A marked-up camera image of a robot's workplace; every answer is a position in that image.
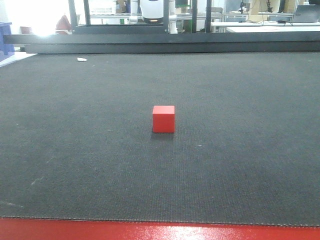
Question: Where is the red magnetic cube block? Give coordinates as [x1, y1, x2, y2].
[152, 105, 176, 134]

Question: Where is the black woven table mat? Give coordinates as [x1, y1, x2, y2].
[0, 52, 320, 227]

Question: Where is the white paper scrap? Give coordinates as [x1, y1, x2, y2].
[77, 57, 87, 62]

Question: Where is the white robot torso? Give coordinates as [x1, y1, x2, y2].
[129, 0, 178, 34]

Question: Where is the red object by window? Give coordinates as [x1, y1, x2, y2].
[55, 14, 72, 35]

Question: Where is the white background table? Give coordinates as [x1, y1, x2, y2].
[211, 21, 320, 33]

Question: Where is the blue plastic crate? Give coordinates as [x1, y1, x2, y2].
[0, 21, 16, 62]

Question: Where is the grey laptop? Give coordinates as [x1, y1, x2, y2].
[291, 5, 320, 23]

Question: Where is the black metal frame rail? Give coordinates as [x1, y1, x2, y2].
[3, 0, 320, 54]

